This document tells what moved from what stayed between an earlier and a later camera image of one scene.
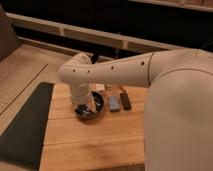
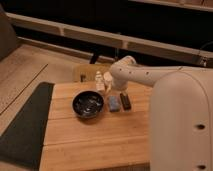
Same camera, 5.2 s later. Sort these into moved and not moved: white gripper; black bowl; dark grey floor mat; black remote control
Moved: white gripper
Not moved: black remote control; black bowl; dark grey floor mat
